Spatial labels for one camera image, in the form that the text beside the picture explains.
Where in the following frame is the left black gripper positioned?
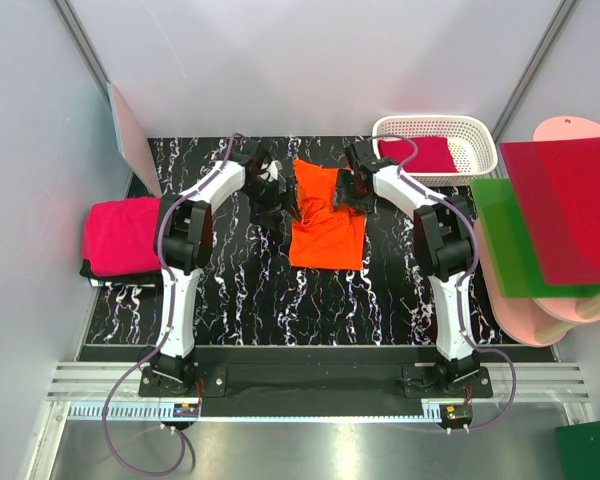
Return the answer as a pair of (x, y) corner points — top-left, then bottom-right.
(240, 176), (300, 230)

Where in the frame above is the folded black t shirt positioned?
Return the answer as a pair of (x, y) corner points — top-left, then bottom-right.
(79, 259), (162, 287)

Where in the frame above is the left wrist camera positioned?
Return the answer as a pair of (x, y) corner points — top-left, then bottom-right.
(259, 160), (282, 183)

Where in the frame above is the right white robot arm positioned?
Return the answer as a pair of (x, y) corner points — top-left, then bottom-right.
(333, 134), (480, 397)

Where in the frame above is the purple cable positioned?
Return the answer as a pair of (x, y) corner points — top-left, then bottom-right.
(367, 134), (519, 432)
(102, 132), (246, 477)

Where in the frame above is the red plastic board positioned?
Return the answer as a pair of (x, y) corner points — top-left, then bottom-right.
(500, 137), (600, 285)

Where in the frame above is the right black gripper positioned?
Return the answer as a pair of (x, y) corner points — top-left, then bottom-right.
(331, 169), (376, 217)

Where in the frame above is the white plastic basket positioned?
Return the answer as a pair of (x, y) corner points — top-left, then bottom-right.
(372, 114), (498, 187)

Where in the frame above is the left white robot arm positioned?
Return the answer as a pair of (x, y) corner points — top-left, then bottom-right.
(144, 139), (299, 396)

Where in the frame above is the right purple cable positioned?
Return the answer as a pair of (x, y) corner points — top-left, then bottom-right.
(367, 134), (519, 432)

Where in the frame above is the folded pink t shirt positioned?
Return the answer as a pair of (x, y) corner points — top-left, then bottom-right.
(81, 197), (161, 278)

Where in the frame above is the dark red t shirt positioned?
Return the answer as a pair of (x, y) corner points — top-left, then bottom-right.
(378, 137), (458, 174)

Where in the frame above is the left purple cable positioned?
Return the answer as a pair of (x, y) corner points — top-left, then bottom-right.
(102, 132), (246, 477)

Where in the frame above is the dark green board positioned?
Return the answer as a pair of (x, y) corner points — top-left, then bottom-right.
(555, 421), (600, 480)

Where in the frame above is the orange t shirt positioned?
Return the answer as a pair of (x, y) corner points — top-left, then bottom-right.
(289, 158), (366, 271)

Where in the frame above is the pink wooden stand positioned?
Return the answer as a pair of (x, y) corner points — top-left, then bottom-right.
(474, 116), (600, 347)

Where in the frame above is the green plastic board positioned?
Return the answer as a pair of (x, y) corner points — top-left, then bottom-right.
(470, 178), (600, 298)

